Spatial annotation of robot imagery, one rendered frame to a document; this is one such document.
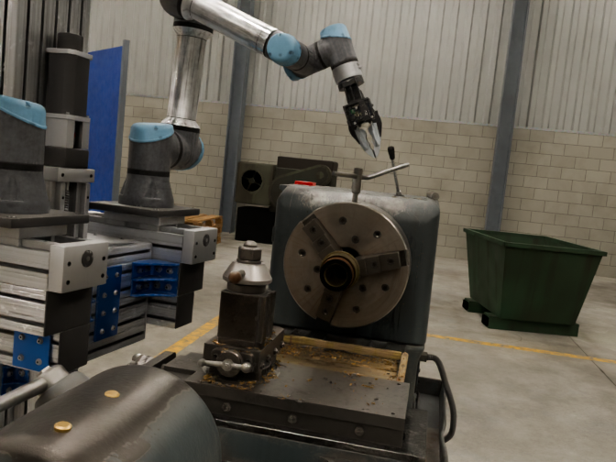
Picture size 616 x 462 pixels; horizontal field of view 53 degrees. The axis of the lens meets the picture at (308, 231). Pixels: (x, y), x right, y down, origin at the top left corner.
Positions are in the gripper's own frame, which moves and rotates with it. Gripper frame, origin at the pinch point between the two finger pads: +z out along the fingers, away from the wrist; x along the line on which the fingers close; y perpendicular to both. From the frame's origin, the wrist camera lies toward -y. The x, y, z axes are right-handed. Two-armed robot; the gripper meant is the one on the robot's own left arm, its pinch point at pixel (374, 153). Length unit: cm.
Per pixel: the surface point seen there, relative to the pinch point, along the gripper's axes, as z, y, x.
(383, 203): 13.6, 1.3, -1.7
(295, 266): 21.7, 18.8, -26.0
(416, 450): 48, 83, -1
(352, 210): 12.9, 18.8, -7.9
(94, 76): -201, -421, -279
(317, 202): 7.7, 2.6, -18.6
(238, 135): -185, -932, -297
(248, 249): 14, 77, -17
